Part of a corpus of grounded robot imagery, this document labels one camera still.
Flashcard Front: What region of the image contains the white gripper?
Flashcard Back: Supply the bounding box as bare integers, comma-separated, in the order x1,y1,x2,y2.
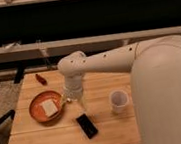
63,75,83,104

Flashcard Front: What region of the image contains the black eraser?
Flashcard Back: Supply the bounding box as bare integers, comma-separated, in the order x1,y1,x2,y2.
76,114,98,139

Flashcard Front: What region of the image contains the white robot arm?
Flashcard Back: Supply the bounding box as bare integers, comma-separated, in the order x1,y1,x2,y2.
58,35,181,144

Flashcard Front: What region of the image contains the white square sponge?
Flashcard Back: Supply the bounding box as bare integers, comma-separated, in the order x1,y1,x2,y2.
41,99,58,117

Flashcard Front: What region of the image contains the orange round plate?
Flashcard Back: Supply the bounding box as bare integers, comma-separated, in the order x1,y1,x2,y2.
29,90,63,123

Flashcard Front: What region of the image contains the clear plastic cup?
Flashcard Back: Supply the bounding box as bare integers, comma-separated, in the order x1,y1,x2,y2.
109,90,129,113

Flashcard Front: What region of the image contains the black chair leg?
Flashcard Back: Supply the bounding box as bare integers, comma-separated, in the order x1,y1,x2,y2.
0,110,15,125

